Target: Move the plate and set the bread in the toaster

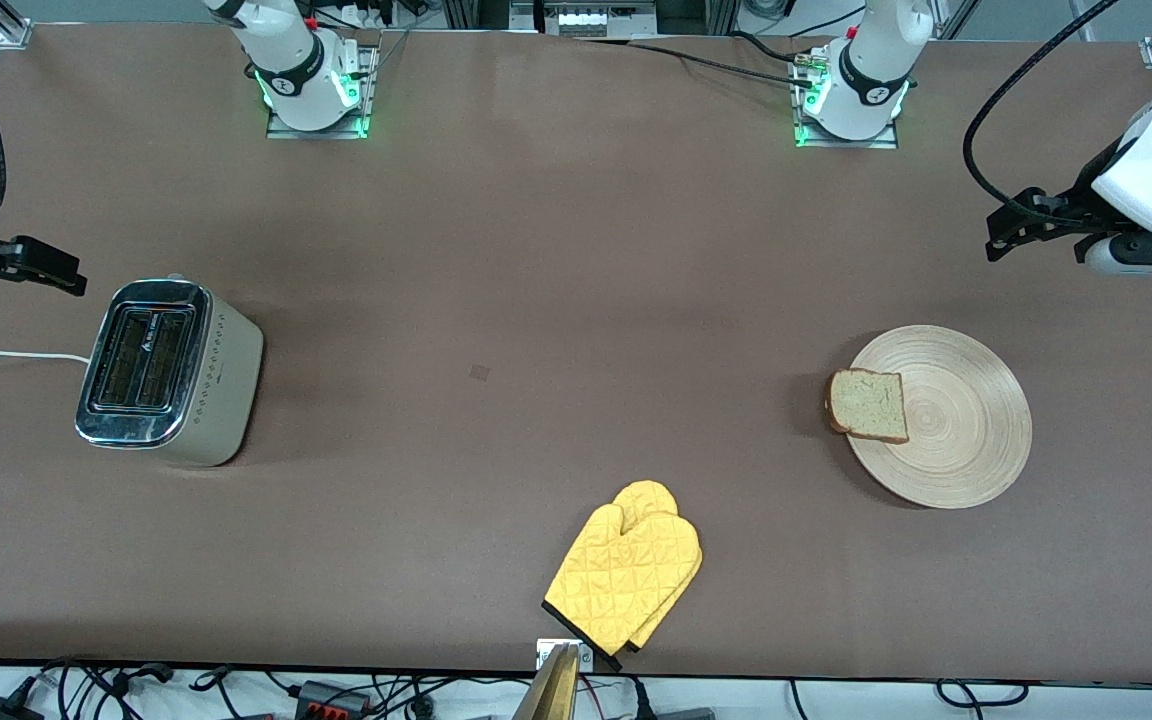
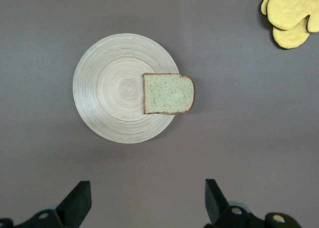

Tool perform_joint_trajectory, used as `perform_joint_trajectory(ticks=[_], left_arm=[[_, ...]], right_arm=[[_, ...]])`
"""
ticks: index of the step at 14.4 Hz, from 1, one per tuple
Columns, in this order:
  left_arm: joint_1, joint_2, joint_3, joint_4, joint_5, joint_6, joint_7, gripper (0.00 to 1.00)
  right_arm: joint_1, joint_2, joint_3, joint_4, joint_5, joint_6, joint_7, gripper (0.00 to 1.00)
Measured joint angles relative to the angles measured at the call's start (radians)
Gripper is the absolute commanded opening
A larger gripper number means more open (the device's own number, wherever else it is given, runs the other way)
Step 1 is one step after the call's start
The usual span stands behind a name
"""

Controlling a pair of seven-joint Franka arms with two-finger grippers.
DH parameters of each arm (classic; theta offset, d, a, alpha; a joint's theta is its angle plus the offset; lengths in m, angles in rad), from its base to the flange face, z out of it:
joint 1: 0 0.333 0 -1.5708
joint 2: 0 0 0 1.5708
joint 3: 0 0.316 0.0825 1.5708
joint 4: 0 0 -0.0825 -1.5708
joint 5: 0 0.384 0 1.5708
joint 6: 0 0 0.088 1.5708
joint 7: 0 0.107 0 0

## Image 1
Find round wooden plate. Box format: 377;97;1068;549
846;325;1033;510

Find brown bread slice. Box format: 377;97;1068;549
825;368;910;445

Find beige chrome two-slot toaster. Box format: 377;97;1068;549
74;273;265;468

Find yellow quilted oven mitt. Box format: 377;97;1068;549
612;480;704;653
542;503;704;673

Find white power strip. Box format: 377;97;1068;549
541;3;659;38

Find black red connector box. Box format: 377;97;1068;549
294;680;374;719

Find brass coloured metal bar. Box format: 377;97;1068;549
511;643;582;720

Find white toaster power cord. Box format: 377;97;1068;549
0;347;93;366

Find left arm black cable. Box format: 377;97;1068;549
963;0;1127;226

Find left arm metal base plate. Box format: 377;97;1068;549
793;45;902;151

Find black cable on table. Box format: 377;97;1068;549
576;36;822;89

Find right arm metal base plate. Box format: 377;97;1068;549
266;42;379;141

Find white metal bracket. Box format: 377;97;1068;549
535;639;595;672

